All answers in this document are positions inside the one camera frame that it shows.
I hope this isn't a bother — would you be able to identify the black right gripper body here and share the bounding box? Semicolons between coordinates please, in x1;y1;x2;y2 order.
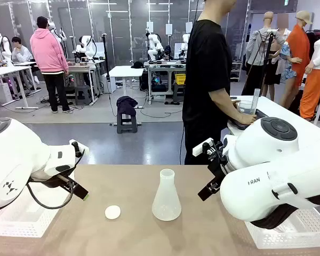
206;153;230;193

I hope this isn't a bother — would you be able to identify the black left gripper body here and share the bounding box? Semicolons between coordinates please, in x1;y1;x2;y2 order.
29;172;77;189

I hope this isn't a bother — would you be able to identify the translucent plastic conical flask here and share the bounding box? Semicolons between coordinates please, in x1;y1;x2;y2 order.
151;169;182;222

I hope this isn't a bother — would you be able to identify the white round flask stopper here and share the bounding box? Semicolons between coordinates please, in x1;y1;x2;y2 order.
104;204;122;220

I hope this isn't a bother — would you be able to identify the person's right forearm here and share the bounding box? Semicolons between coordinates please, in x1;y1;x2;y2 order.
207;87;243;123

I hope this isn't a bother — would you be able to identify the person's right hand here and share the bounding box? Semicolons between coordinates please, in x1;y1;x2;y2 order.
238;111;258;126

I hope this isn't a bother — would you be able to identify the white perforated plastic basket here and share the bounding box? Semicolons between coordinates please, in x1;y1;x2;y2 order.
0;172;76;238
244;207;320;250

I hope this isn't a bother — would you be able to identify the black flat tray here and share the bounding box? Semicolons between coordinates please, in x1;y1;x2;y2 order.
227;108;269;131

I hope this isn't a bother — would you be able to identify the grey step stool under cloth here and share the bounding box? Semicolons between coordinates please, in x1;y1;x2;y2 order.
116;113;138;134

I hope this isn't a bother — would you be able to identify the grey plastic step stool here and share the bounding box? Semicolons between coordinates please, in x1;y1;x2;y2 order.
74;85;93;106

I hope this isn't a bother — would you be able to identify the dark crumpled cloth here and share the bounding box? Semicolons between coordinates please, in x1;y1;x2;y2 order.
116;95;139;117

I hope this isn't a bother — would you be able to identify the person in black T-shirt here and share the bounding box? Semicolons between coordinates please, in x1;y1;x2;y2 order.
182;0;258;165

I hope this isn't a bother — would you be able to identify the white workbench with robots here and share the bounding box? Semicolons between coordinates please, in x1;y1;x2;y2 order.
66;60;105;105

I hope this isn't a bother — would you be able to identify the long white desk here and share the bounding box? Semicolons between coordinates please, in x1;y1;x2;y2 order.
0;65;40;110

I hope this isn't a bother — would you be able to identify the person in pink hoodie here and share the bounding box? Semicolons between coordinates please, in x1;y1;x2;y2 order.
29;15;71;114

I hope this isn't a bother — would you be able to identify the black tripod stand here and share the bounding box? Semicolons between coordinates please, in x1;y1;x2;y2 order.
241;28;279;97

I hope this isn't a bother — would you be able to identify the small white desk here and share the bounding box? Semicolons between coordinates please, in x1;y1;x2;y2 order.
108;65;145;110

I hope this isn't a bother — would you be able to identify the seated person in white shirt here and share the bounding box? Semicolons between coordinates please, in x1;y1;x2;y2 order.
11;36;41;84

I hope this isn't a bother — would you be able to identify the figure in blue floral dress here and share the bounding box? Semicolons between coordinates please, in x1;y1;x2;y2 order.
275;13;297;82

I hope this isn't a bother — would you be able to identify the mannequin in grey shirt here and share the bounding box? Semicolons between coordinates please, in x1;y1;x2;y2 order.
245;11;286;97

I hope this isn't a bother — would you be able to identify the mannequin with orange trousers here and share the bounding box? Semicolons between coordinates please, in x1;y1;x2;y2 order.
299;26;320;120

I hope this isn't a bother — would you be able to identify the mannequin in orange dress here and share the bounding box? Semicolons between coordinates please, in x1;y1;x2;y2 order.
279;10;314;109

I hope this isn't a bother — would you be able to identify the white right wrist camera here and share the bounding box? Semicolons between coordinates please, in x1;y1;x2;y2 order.
192;137;225;161

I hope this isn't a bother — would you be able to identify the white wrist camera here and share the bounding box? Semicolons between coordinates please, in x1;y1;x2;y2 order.
192;137;225;161
69;139;90;158

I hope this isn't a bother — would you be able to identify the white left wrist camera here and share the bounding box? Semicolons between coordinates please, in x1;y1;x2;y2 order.
69;139;90;158

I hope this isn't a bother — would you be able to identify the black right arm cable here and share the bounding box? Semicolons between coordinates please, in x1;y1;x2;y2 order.
250;202;301;230

